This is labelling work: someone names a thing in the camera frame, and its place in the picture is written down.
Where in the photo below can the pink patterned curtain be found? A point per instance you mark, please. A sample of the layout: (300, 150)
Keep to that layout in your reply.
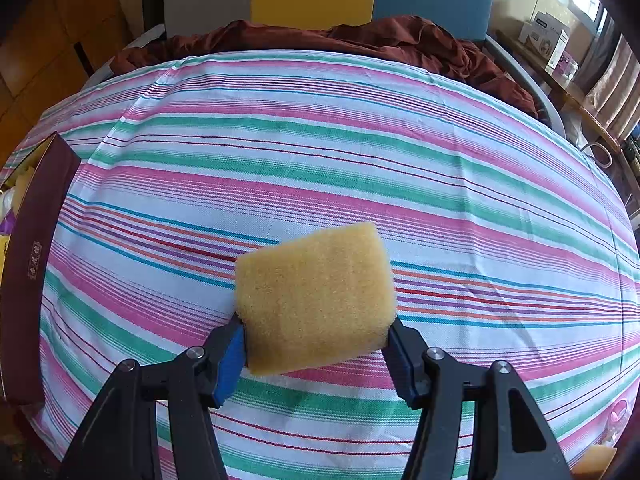
(617, 90)

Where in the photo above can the yellow sponge block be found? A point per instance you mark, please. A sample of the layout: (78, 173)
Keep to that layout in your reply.
(595, 462)
(315, 295)

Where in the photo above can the dark grey curtain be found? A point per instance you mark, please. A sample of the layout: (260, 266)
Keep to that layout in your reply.
(605, 45)

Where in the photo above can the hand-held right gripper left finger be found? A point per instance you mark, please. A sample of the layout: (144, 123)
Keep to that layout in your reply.
(231, 360)

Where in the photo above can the wooden desk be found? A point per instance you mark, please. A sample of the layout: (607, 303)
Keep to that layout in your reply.
(565, 90)

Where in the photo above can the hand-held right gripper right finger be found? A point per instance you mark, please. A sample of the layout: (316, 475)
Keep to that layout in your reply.
(400, 360)

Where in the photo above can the white cardboard box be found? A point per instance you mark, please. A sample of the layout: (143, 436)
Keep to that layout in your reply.
(542, 37)

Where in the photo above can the maroon box with gold interior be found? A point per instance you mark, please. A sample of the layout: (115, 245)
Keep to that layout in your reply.
(35, 260)

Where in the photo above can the maroon blanket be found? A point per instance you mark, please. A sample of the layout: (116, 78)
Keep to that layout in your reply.
(400, 42)

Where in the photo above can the purple container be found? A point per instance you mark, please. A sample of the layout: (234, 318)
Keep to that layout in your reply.
(566, 65)

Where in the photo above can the wooden wardrobe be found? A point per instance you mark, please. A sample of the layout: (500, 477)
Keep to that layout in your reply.
(55, 35)

